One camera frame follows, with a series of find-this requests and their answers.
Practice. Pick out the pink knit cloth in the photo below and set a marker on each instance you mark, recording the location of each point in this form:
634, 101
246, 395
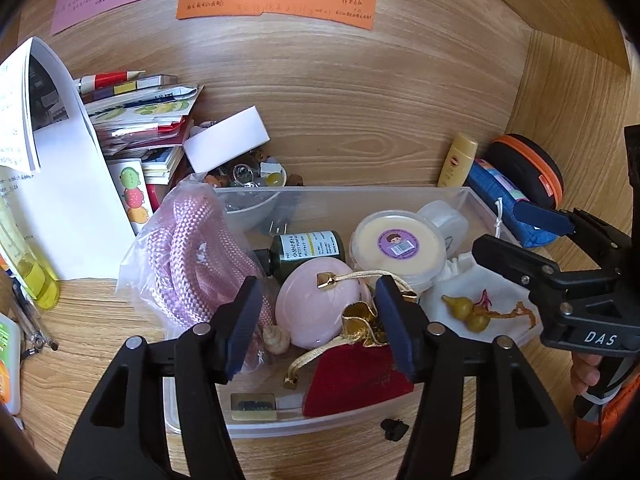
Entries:
190, 250

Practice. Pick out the yellow gourd charm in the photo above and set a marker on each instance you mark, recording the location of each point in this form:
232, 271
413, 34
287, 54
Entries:
470, 312

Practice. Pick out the blue pencil case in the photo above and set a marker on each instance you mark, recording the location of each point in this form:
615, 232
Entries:
495, 185

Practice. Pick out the small white box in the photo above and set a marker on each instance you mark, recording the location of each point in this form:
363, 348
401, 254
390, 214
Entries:
225, 140

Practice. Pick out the black case orange zip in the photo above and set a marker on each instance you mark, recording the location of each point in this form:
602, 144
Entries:
525, 165

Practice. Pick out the fruit sticker card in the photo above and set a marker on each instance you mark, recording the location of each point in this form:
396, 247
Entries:
131, 195

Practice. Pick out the metal nail clippers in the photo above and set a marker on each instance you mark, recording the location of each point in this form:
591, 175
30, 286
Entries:
35, 325

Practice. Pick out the yellow sunscreen bottle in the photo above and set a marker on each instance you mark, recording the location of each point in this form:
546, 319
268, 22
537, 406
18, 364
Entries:
457, 160

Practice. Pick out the black plug adapter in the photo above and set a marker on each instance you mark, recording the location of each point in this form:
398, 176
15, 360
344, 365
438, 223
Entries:
278, 229

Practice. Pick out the pink round compact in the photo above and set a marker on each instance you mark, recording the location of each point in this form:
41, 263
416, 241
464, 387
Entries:
305, 305

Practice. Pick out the red velvet pouch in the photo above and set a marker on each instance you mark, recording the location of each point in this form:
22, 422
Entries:
360, 380

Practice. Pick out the red and white pen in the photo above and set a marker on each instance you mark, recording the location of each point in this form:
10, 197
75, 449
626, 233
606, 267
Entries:
107, 80

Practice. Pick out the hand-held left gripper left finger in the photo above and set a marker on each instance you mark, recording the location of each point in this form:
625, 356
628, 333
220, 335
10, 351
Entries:
245, 330

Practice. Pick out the small ivory shell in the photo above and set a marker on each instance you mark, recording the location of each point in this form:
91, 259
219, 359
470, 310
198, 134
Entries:
276, 340

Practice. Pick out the wooden shelf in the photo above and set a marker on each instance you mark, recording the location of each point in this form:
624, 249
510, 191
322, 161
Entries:
550, 5

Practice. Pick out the cream round box purple sticker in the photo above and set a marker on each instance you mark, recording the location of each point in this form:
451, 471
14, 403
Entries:
395, 250

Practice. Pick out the person's right hand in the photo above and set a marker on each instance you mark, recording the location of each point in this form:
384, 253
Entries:
585, 375

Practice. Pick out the clear plastic storage box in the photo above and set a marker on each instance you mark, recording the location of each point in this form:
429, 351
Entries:
350, 200

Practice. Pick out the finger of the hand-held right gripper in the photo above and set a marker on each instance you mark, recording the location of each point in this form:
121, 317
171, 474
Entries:
510, 260
540, 217

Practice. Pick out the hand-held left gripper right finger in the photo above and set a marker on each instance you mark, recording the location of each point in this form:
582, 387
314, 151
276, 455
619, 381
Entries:
397, 325

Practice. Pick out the translucent white round jar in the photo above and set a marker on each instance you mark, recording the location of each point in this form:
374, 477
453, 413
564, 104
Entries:
442, 220

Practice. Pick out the yellow-green spray bottle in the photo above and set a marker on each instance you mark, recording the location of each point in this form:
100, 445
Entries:
32, 270

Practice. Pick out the white green orange tube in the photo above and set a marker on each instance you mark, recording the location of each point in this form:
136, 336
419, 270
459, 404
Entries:
9, 365

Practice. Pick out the white bowl of beads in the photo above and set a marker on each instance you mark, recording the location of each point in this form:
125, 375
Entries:
250, 200

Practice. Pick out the dark green bottle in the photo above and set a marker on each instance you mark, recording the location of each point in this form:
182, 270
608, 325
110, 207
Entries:
305, 250

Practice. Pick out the small black clip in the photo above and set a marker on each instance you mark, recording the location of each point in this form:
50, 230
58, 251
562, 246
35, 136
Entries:
395, 429

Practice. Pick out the stack of books and cards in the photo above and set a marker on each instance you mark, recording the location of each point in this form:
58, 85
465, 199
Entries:
140, 120

